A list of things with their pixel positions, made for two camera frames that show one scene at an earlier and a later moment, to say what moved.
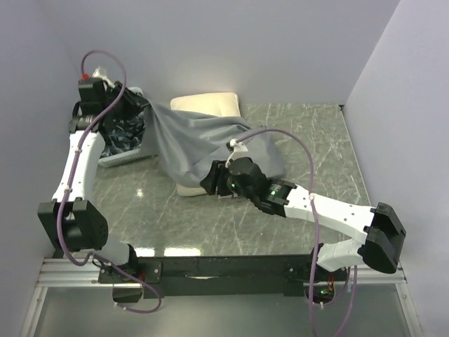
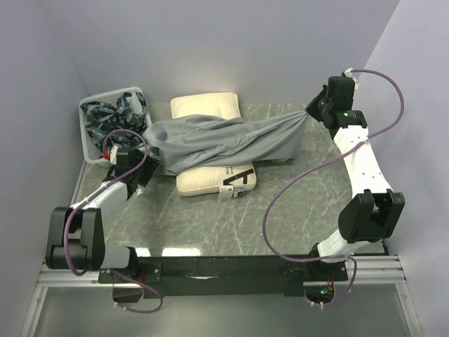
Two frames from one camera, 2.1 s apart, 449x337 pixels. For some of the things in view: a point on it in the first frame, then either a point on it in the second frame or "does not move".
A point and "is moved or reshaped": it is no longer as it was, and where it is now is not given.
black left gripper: (135, 102) -> (150, 164)
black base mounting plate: (222, 276) does not move
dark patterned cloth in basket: (122, 133) does not move
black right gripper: (210, 180) -> (311, 108)
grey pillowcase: (187, 143) is moved or reshaped
